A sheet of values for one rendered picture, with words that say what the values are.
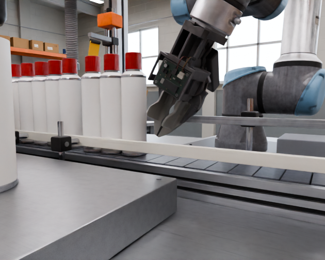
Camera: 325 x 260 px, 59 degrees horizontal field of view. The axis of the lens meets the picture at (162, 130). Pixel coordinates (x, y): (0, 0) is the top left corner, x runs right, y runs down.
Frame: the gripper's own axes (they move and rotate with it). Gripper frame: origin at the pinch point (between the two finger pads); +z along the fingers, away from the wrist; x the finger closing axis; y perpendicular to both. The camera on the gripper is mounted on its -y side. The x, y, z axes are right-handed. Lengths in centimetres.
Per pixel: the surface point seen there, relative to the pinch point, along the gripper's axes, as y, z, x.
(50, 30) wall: -541, 171, -716
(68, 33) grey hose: -8.1, -3.4, -41.3
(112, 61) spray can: 1.8, -6.4, -16.0
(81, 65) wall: -629, 238, -637
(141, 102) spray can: 0.9, -2.5, -6.3
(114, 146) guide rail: 4.6, 7.0, -5.5
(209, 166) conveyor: 2.3, -0.6, 11.9
